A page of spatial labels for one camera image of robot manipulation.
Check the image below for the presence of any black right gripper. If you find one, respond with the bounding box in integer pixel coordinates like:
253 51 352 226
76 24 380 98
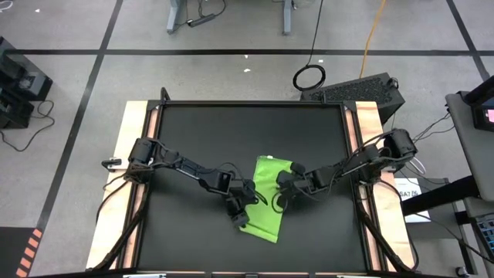
276 161 316 212

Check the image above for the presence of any black device with pink screen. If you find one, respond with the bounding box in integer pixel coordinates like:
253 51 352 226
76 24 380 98
458 75 494 132

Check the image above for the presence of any grey desk leg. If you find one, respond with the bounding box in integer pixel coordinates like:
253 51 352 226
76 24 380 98
281 0 293 36
166 0 183 35

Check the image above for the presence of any large black equipment box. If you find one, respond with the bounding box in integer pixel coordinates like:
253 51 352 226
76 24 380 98
0 36 53 102

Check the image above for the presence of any grey side table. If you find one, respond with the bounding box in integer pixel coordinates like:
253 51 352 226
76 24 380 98
445 91 494 202

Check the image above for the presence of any black perforated computer case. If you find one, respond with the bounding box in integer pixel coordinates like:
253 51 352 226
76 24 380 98
300 72 406 125

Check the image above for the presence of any keyboard with coloured keys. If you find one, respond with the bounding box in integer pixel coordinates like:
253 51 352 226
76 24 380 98
472 215 494 267

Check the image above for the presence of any black table mat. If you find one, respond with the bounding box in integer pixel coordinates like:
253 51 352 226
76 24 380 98
137 106 367 271

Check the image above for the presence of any white paper sheet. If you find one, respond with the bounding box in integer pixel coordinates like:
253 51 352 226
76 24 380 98
393 177 431 224

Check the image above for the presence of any green towel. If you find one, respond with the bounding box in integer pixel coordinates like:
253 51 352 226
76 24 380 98
239 155 296 244

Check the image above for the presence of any small black equipment box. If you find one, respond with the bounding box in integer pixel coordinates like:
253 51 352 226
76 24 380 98
0 88 35 131

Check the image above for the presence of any yellow cable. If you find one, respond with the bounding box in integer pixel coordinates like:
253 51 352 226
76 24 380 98
358 0 387 80

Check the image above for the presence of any thin black floor cable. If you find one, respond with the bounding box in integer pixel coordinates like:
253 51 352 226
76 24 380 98
0 100 56 153

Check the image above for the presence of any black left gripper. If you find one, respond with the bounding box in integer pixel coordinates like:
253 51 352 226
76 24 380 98
225 180 259 229

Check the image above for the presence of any black side table foot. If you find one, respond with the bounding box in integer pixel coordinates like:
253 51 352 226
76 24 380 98
401 175 482 217

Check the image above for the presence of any black power strip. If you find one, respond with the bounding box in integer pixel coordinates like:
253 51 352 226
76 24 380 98
187 13 216 28

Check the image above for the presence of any black coiled floor cable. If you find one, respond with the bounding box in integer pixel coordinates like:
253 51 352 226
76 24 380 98
292 0 327 93

